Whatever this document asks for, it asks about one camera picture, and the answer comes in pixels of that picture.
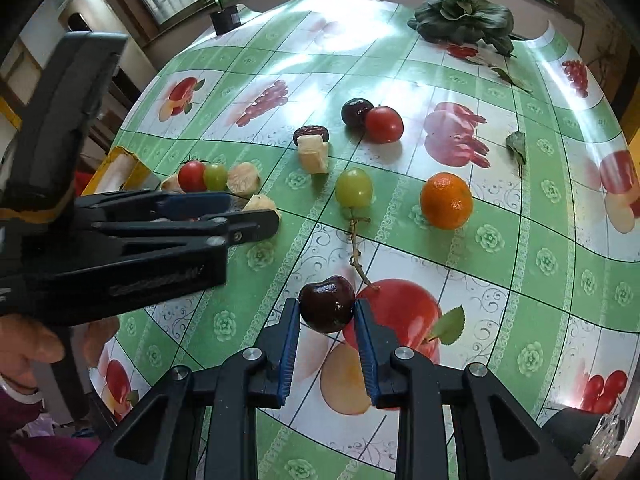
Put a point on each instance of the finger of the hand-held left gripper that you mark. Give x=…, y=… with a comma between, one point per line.
x=195, y=201
x=250, y=227

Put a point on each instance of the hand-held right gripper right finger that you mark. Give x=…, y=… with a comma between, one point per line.
x=367, y=355

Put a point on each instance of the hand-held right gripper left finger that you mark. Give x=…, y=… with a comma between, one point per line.
x=289, y=355

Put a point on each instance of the pale sugarcane piece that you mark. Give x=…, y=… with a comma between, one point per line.
x=315, y=156
x=170, y=183
x=243, y=179
x=260, y=203

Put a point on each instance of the green grape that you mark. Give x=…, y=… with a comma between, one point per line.
x=353, y=187
x=215, y=176

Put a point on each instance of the dark red cherry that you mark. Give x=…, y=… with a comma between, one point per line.
x=354, y=111
x=327, y=305

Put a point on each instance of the white tray with yellow rim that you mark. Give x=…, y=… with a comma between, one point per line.
x=120, y=170

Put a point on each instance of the brown grape stem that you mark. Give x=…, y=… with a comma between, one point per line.
x=355, y=258

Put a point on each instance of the large red tomato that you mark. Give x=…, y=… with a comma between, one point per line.
x=384, y=124

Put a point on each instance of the orange mandarin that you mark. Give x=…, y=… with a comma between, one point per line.
x=446, y=201

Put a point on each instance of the person's left forearm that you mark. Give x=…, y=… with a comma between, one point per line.
x=20, y=410

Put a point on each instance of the person's left hand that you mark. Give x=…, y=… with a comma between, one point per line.
x=27, y=345

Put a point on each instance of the small red cherry tomato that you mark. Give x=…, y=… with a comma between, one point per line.
x=191, y=176

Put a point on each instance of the dark red date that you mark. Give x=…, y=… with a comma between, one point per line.
x=310, y=133

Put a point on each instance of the green fruit-print tablecloth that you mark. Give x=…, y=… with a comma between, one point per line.
x=500, y=260

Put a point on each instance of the black device on table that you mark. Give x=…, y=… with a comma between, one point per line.
x=225, y=19

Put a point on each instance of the black round object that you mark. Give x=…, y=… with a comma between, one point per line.
x=570, y=425

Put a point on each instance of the loose green leaf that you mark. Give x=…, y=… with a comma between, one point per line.
x=516, y=146

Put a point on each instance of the narrow green leaf scrap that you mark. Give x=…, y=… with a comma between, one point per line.
x=510, y=79

